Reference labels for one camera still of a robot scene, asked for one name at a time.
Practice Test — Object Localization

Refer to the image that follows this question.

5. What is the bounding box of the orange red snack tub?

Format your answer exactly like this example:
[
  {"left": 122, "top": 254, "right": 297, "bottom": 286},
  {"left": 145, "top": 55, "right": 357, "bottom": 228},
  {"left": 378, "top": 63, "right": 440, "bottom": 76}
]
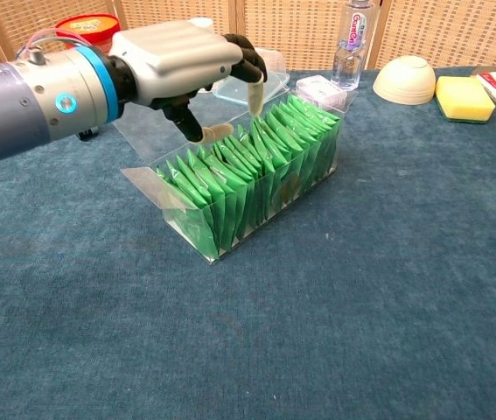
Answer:
[{"left": 54, "top": 12, "right": 122, "bottom": 45}]

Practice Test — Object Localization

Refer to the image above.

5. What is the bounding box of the clear box of green packets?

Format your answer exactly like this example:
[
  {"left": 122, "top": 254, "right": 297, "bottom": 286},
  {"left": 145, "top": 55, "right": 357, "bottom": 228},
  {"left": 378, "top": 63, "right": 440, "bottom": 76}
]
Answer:
[{"left": 101, "top": 72, "right": 359, "bottom": 266}]

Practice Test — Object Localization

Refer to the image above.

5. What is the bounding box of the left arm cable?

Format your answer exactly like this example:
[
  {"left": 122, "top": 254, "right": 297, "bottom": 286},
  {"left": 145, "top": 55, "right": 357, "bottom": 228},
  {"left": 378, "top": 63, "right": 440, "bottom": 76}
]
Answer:
[{"left": 14, "top": 26, "right": 94, "bottom": 65}]

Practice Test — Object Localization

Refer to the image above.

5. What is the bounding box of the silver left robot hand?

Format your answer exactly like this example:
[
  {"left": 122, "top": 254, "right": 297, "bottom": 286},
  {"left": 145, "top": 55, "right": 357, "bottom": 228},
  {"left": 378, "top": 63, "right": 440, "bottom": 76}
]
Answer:
[{"left": 109, "top": 19, "right": 269, "bottom": 145}]

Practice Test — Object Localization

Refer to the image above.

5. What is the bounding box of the beige bowl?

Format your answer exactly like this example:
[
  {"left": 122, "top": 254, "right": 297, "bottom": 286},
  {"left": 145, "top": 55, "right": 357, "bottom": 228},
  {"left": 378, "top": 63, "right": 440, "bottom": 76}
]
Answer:
[{"left": 372, "top": 55, "right": 437, "bottom": 106}]

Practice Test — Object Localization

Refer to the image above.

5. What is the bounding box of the clear water bottle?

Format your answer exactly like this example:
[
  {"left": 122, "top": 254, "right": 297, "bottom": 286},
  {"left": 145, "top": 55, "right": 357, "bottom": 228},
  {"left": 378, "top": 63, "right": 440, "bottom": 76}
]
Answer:
[{"left": 330, "top": 0, "right": 375, "bottom": 91}]

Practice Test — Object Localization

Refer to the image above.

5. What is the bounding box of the yellow sponge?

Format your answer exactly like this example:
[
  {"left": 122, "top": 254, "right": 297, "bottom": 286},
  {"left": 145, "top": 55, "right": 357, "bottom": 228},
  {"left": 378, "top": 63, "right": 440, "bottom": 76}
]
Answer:
[{"left": 434, "top": 75, "right": 496, "bottom": 124}]

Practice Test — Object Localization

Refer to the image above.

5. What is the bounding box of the blue table cloth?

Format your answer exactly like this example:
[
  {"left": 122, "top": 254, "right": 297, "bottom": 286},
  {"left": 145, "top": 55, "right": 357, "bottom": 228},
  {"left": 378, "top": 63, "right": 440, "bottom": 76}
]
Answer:
[{"left": 0, "top": 65, "right": 496, "bottom": 420}]

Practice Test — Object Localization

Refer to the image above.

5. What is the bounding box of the clear plastic food container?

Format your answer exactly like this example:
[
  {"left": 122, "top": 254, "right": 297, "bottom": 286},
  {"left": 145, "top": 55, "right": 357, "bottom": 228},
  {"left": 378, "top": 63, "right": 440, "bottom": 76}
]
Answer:
[{"left": 212, "top": 46, "right": 291, "bottom": 108}]

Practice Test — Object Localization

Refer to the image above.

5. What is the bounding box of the woven rattan folding screen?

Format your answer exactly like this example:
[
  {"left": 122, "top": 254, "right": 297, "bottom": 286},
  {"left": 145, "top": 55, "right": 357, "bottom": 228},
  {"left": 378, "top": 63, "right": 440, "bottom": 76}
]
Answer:
[{"left": 0, "top": 0, "right": 496, "bottom": 76}]

